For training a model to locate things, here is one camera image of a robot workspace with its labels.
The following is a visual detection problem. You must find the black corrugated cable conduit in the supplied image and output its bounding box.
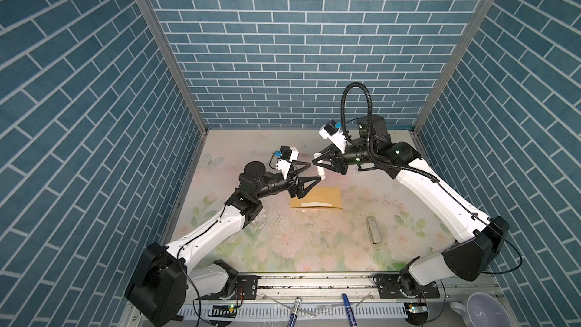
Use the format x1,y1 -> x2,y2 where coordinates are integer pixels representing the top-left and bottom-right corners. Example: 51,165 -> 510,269
340,82 -> 441,183

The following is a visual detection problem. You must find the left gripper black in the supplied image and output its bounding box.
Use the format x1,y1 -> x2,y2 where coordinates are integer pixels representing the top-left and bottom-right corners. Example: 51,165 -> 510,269
252,161 -> 319,201

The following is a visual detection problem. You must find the white glue stick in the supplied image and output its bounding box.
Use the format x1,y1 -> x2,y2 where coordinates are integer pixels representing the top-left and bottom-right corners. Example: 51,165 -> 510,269
313,152 -> 326,180

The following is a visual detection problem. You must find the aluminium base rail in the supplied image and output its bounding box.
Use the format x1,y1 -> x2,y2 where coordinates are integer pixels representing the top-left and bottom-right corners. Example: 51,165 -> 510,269
133,272 -> 506,326

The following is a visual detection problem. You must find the left circuit board green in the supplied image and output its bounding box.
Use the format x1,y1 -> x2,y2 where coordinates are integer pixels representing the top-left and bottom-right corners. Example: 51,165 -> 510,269
207,304 -> 238,327

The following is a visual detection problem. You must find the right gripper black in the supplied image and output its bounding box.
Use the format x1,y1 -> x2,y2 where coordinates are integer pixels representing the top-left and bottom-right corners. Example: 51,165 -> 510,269
312,141 -> 376,174

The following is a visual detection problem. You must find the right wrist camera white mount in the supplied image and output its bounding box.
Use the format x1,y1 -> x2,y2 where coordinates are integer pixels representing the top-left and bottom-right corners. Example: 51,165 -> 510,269
319,120 -> 347,154

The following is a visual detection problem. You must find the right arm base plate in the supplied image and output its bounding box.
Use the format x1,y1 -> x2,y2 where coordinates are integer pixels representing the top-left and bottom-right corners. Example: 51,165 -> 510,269
372,272 -> 440,299

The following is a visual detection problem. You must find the circuit board green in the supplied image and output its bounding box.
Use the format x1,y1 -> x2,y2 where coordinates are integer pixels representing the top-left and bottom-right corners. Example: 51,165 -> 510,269
207,304 -> 238,327
403,302 -> 429,326

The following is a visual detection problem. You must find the right circuit board green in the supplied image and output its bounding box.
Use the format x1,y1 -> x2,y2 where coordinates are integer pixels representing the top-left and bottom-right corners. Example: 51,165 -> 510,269
403,302 -> 429,326

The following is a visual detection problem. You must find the brown kraft envelope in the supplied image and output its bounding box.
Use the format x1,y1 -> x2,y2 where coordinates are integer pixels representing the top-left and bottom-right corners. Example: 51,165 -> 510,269
289,186 -> 342,209

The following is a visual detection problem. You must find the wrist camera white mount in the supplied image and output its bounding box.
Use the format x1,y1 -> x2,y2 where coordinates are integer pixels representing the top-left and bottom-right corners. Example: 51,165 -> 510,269
274,145 -> 299,180
319,120 -> 347,154

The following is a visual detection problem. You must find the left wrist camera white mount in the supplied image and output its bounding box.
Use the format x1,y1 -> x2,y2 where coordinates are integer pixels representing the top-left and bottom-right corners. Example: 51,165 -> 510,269
274,145 -> 299,180

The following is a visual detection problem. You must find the blue white marker pen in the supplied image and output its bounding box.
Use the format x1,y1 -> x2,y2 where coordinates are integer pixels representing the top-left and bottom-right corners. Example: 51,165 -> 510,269
287,297 -> 302,327

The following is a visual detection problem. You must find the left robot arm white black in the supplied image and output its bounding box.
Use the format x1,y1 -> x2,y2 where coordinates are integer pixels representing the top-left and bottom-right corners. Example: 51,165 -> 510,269
125,160 -> 322,326

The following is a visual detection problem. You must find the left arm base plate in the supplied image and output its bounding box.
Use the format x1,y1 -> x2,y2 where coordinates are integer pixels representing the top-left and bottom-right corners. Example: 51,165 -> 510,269
214,275 -> 259,300

